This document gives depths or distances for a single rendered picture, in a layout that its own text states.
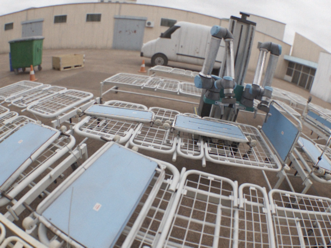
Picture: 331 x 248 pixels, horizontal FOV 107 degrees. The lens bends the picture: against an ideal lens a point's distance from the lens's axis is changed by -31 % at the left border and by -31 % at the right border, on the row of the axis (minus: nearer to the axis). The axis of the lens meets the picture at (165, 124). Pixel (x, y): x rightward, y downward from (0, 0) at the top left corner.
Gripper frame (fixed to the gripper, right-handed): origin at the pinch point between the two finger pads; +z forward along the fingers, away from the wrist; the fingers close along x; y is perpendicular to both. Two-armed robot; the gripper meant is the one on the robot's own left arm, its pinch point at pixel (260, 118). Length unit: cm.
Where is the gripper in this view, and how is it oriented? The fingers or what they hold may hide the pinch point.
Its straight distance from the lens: 183.1
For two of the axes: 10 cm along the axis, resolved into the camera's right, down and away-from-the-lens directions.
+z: -3.2, 9.4, 0.6
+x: 9.4, 3.3, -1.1
